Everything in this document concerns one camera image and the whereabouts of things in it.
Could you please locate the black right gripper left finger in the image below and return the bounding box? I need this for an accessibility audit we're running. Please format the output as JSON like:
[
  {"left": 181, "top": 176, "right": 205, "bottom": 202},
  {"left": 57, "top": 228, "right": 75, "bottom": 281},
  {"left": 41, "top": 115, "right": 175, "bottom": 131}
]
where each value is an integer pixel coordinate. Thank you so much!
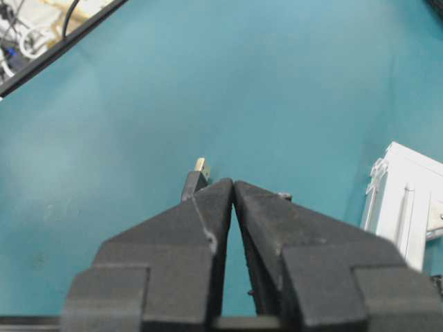
[{"left": 61, "top": 178, "right": 233, "bottom": 331}]

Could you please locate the black table edge rail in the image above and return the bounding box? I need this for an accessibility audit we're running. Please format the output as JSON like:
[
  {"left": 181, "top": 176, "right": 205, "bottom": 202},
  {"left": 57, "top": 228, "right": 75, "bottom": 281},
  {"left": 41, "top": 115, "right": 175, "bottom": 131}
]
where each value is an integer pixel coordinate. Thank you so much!
[{"left": 1, "top": 0, "right": 126, "bottom": 99}]

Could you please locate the black USB cable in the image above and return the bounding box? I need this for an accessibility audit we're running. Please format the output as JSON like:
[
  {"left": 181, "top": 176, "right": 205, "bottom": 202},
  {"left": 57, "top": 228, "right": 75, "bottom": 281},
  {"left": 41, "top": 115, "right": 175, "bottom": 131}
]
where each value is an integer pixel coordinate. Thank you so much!
[{"left": 180, "top": 157, "right": 213, "bottom": 203}]

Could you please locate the silver aluminium extrusion frame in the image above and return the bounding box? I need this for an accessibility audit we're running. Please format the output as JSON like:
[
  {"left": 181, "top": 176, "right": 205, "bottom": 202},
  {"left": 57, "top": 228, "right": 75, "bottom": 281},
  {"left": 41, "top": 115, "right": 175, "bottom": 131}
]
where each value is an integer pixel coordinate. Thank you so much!
[{"left": 361, "top": 142, "right": 442, "bottom": 271}]

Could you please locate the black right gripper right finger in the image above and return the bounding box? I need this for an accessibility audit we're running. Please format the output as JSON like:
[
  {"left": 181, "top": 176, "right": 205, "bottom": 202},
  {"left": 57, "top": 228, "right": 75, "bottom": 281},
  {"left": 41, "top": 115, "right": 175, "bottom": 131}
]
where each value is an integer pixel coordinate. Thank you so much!
[{"left": 234, "top": 181, "right": 442, "bottom": 331}]

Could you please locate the white cable bundle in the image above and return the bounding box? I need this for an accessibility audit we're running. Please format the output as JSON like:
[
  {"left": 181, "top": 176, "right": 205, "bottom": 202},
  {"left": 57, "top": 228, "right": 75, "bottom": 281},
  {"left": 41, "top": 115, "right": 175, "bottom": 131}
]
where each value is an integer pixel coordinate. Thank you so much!
[{"left": 0, "top": 6, "right": 56, "bottom": 80}]

